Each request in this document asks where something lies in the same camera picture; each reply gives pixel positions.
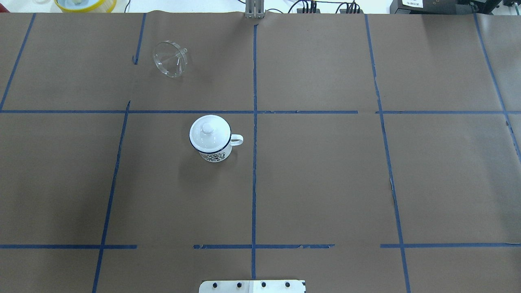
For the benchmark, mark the white enamel cup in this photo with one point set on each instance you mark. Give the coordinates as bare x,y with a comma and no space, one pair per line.
224,153

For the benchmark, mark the clear plastic funnel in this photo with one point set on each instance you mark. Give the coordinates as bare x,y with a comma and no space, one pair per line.
170,58

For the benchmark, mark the brown paper table cover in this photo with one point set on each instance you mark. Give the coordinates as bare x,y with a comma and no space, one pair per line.
381,153

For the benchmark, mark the black box device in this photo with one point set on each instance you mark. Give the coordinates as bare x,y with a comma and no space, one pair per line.
443,7

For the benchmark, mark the yellow rimmed bowl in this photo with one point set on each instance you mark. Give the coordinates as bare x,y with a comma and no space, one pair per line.
86,6

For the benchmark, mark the aluminium frame post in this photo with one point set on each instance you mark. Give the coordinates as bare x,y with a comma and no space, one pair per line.
254,9

